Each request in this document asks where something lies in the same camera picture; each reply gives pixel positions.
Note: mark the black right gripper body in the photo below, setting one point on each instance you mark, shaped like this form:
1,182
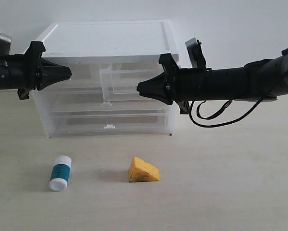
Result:
185,84

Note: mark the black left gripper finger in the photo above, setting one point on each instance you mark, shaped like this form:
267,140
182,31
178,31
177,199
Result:
51,69
46,81

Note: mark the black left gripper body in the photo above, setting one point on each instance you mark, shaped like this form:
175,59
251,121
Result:
21,69

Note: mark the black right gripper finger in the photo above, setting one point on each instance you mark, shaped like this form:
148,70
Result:
162,96
153,85

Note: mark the yellow sponge wedge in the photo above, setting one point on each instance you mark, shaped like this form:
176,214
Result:
141,171

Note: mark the white bottle teal label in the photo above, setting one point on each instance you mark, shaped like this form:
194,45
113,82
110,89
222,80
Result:
60,173

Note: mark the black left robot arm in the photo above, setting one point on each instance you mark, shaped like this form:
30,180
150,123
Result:
2,75

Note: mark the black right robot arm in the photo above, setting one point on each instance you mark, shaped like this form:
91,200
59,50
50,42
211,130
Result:
267,79

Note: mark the clear middle wide drawer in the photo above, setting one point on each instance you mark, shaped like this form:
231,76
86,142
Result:
66,102

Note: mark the clear wide drawer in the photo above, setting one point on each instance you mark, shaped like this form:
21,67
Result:
84,123
66,102

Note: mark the clear bottom wide drawer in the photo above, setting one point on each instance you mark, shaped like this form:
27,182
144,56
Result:
84,123

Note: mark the white plastic drawer cabinet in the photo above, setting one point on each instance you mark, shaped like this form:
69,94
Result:
107,61

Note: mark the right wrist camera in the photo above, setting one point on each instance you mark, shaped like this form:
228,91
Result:
195,53

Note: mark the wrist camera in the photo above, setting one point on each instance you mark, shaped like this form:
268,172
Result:
195,53
5,44

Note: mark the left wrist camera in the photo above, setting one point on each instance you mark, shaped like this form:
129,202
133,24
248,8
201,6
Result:
5,44

